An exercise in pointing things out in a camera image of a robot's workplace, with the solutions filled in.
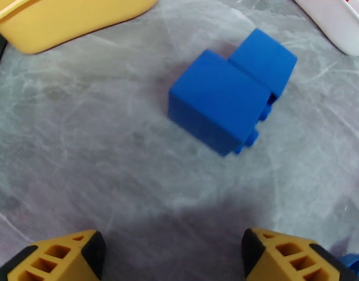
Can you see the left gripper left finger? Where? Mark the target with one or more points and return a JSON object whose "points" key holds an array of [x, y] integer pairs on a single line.
{"points": [[59, 259]]}

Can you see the yellow plastic container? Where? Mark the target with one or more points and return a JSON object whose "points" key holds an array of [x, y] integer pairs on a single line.
{"points": [[65, 19]]}

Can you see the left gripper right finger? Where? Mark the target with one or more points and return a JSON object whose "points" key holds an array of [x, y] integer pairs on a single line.
{"points": [[288, 259]]}

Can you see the blue lego brick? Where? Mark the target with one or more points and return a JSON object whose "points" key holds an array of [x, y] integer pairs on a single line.
{"points": [[264, 60], [354, 261], [214, 98]]}

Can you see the white plastic container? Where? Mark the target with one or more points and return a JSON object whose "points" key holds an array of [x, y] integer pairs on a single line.
{"points": [[337, 25]]}

